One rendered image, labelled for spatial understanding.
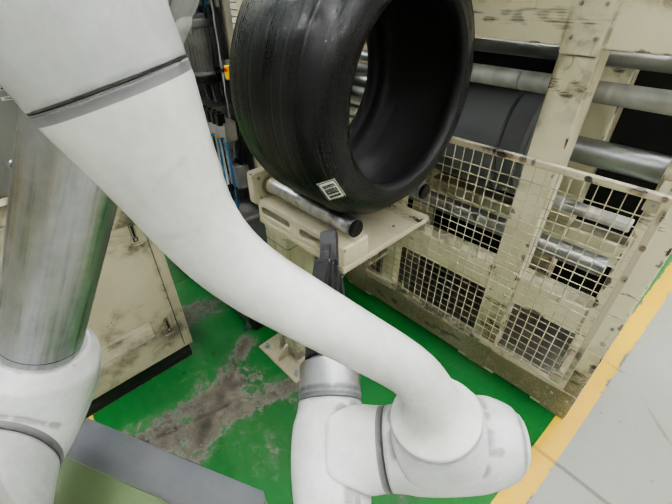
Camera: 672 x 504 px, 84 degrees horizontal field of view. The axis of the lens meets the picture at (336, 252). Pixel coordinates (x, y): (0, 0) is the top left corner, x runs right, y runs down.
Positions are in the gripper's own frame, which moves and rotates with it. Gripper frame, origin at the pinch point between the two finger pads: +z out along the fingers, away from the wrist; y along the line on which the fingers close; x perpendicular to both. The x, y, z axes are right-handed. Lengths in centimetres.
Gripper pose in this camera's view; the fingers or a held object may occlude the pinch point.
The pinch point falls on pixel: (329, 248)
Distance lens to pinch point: 67.5
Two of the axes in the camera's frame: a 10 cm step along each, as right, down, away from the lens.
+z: -0.1, -8.4, 5.4
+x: 9.3, -2.0, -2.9
